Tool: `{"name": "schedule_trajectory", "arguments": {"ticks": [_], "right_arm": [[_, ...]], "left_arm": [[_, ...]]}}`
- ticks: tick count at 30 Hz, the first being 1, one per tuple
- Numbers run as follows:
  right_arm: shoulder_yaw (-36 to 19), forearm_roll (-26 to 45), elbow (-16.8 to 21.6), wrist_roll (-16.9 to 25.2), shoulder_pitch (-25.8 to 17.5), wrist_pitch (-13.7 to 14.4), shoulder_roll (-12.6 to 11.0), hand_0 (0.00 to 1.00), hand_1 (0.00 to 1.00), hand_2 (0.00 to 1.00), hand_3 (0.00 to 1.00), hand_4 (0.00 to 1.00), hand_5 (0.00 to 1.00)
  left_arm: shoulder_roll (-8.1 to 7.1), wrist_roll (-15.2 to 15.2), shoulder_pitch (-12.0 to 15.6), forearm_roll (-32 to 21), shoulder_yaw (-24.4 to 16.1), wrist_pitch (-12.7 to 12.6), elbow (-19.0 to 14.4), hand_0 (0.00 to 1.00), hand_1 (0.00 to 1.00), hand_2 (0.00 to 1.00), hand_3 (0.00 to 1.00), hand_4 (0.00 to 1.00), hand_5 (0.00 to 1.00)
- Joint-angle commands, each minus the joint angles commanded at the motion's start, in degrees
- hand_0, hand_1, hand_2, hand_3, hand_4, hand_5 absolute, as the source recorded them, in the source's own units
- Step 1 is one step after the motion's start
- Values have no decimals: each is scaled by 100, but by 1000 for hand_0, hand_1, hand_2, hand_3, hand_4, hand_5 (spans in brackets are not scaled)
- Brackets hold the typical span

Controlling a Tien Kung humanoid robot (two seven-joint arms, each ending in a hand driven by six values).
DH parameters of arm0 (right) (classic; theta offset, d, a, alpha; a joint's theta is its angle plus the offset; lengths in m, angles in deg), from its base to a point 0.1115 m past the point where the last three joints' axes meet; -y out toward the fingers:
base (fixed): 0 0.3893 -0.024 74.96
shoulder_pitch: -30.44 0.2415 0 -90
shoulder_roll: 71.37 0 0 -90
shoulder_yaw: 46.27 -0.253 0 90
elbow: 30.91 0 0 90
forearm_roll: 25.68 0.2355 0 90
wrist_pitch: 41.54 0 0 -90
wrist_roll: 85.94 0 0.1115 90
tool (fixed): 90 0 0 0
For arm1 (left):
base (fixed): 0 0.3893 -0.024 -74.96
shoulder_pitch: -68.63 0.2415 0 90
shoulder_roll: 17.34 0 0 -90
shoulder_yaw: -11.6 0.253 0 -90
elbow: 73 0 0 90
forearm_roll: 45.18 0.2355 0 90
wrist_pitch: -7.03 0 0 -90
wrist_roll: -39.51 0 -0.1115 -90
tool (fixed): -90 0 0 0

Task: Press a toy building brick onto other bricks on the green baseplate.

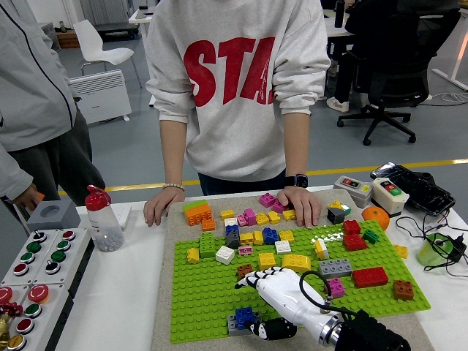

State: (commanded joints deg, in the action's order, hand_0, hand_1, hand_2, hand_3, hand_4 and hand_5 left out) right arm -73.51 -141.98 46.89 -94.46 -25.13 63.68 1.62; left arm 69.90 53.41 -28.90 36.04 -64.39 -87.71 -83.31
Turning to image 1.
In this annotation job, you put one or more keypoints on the white desk with devices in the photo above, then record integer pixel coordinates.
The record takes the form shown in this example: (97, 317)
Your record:
(136, 16)

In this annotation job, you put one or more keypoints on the magenta square brick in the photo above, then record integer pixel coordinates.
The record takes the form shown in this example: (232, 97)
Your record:
(266, 199)
(279, 208)
(337, 289)

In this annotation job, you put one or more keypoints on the white plastic chair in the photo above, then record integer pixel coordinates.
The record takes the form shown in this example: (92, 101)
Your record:
(91, 44)

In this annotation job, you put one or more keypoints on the white wall switch plate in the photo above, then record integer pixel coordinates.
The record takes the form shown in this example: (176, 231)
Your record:
(124, 215)

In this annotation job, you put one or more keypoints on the black bottle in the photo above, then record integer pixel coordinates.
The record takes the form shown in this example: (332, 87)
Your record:
(340, 14)

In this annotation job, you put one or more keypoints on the black electronic device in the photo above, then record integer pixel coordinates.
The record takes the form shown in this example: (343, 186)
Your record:
(417, 186)

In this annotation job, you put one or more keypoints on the flat white brick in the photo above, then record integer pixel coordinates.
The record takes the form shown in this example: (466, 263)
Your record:
(230, 221)

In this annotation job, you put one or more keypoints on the grey switch box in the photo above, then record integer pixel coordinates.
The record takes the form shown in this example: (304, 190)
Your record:
(352, 190)

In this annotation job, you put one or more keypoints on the white square brick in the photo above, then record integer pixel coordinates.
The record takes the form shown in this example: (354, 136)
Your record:
(283, 247)
(225, 255)

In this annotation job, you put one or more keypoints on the person's left forearm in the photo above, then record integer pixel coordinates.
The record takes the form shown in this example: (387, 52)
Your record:
(297, 146)

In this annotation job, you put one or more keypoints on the grey block with round hole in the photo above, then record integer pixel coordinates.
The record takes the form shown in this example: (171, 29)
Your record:
(69, 219)

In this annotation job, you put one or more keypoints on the red square brick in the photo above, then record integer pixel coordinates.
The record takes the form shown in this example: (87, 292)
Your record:
(352, 227)

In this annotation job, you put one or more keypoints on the dark grey sloped brick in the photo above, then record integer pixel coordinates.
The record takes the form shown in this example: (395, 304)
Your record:
(233, 240)

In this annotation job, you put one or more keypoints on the person's right forearm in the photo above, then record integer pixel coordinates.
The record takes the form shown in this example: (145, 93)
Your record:
(173, 153)
(14, 172)

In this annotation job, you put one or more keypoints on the orange brick with lime top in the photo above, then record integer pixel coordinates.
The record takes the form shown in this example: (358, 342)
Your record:
(197, 215)

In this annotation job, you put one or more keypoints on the tall lime green brick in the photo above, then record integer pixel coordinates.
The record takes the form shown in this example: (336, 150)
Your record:
(207, 245)

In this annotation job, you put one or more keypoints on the beige switch box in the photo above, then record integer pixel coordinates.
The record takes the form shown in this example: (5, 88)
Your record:
(389, 199)

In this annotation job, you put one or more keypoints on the orange cylinder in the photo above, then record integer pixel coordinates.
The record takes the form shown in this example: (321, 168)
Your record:
(40, 195)

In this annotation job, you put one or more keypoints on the blue square brick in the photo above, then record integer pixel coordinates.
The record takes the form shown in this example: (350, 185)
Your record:
(245, 316)
(270, 236)

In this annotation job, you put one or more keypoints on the grey four-button control box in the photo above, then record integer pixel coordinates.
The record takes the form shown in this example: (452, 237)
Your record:
(33, 247)
(58, 256)

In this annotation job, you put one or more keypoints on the brown square brick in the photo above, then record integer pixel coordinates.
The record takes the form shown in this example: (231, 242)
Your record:
(244, 270)
(403, 290)

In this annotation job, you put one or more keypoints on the wide red brick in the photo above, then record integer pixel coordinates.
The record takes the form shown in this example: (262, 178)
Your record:
(355, 242)

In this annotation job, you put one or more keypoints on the grey emergency-stop control box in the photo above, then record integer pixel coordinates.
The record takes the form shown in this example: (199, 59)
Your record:
(33, 310)
(4, 293)

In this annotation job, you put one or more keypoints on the black cube brick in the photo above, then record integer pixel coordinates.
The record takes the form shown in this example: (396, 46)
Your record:
(336, 216)

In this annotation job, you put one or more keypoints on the grey two-by-four brick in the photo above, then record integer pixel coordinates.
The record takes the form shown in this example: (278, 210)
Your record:
(335, 268)
(234, 326)

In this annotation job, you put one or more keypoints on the red two-by-four brick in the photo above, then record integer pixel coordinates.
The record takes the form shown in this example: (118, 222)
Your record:
(370, 278)

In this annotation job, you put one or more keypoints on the clear bottle with red cap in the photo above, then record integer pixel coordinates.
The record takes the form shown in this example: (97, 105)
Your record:
(104, 226)

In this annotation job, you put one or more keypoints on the black office chair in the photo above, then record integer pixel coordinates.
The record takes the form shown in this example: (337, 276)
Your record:
(398, 80)

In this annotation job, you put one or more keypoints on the person's right hand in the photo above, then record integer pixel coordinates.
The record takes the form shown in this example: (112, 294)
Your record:
(27, 195)
(162, 204)

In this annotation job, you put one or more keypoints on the small green brick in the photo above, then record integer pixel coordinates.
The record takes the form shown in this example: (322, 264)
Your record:
(347, 210)

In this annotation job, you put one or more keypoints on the black platform trolley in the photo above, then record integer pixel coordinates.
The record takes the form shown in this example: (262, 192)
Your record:
(117, 29)

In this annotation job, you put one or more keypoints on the tall magenta brick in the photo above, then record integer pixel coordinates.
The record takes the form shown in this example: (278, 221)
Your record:
(251, 216)

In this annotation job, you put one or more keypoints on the white panel heater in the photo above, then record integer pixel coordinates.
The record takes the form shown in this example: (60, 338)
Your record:
(106, 95)

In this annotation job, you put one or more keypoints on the black wristwatch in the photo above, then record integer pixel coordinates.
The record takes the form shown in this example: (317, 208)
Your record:
(297, 180)

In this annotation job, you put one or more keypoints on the small yellow brick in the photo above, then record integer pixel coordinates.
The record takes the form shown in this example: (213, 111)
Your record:
(288, 215)
(286, 236)
(262, 218)
(258, 237)
(246, 238)
(273, 217)
(227, 215)
(193, 256)
(335, 204)
(401, 252)

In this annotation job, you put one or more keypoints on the brown wooden box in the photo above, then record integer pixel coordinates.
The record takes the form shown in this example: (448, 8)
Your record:
(69, 40)

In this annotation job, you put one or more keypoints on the green translucent cup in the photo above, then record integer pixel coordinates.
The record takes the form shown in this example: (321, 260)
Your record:
(428, 254)

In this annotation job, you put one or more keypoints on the small orange brick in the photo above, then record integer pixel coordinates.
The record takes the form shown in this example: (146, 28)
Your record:
(208, 224)

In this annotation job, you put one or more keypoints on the yellow square brick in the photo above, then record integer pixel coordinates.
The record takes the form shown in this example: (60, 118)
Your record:
(267, 261)

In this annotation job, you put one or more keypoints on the green studded baseplate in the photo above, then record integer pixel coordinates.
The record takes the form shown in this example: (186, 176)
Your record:
(204, 292)

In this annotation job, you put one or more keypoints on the light pink brick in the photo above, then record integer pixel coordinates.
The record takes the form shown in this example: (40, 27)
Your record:
(241, 220)

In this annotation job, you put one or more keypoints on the yellow and white brick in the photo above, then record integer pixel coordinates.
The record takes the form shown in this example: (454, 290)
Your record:
(321, 250)

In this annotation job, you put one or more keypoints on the small blue brick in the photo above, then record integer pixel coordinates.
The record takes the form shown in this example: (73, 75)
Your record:
(232, 229)

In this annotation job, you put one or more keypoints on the flat pink brick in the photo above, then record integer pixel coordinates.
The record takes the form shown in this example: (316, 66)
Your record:
(245, 250)

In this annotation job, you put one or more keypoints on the dark green brick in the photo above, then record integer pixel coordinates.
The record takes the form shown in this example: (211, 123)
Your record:
(371, 236)

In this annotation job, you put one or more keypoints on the clear storage box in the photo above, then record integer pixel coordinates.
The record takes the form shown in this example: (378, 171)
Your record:
(51, 34)

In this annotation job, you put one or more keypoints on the orange fruit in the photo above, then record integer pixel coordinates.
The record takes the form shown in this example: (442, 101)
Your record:
(376, 218)

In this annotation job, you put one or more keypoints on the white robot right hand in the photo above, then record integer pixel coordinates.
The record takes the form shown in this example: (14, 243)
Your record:
(289, 292)

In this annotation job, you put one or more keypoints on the yellow curved brick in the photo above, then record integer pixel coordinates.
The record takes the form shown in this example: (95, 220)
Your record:
(296, 263)

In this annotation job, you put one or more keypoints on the person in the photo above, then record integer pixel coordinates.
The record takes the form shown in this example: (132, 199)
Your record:
(234, 128)
(29, 91)
(345, 80)

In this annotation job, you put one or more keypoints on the person's left hand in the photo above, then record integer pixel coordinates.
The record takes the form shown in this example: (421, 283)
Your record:
(303, 208)

